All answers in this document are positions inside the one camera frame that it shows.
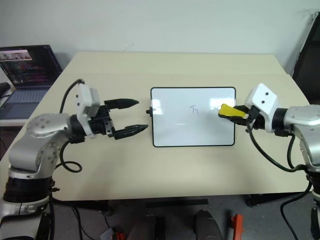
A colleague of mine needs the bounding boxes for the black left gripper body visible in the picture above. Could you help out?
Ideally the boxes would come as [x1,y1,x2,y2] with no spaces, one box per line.
[88,104,119,140]

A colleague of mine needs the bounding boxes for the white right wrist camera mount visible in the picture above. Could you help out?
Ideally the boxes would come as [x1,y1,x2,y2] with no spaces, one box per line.
[244,83,281,134]

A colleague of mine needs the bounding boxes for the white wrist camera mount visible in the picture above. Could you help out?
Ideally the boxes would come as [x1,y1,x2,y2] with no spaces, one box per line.
[75,84,101,140]
[244,83,281,134]

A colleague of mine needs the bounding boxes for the black table crossbar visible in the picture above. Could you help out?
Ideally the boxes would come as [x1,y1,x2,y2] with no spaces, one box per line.
[145,198,209,209]

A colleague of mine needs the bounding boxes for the small black whiteboard clip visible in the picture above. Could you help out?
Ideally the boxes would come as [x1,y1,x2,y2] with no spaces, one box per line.
[145,105,157,118]

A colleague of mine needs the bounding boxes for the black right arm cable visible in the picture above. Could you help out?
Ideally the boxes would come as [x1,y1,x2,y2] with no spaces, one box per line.
[245,121,309,174]

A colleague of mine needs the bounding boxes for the open blue laptop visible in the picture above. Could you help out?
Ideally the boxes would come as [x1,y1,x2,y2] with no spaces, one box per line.
[0,44,64,121]

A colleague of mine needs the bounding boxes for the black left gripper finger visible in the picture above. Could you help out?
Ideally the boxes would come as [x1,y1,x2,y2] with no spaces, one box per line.
[113,124,150,141]
[103,98,140,111]

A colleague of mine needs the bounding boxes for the dark rounded shape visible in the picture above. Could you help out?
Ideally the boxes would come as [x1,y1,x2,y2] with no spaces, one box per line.
[194,209,226,240]

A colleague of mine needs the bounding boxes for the black table foot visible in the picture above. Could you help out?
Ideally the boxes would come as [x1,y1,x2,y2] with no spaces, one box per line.
[245,192,309,208]

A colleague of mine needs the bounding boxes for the yellow whiteboard eraser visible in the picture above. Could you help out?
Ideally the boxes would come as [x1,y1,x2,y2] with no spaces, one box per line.
[217,103,247,120]

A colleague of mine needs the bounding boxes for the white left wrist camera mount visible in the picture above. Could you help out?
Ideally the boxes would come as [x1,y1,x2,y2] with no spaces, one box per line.
[75,84,101,140]

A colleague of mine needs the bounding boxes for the black object beside laptop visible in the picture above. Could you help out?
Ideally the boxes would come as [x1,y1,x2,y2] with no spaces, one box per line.
[0,82,12,98]

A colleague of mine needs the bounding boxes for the black cable under arm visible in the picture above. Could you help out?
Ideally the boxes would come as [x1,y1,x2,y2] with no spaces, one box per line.
[279,185,315,240]

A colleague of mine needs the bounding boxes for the small white card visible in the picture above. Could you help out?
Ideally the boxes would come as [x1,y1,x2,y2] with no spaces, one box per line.
[100,228,115,240]

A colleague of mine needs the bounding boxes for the black office chair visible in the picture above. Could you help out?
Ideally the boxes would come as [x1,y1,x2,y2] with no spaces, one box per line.
[290,9,320,106]

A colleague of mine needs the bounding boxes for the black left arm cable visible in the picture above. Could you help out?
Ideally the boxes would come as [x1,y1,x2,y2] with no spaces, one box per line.
[55,78,86,174]

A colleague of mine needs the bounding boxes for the black-framed whiteboard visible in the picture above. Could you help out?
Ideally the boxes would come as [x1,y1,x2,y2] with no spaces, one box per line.
[149,86,237,149]

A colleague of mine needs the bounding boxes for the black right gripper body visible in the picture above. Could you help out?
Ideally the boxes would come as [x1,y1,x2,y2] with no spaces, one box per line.
[245,105,264,131]

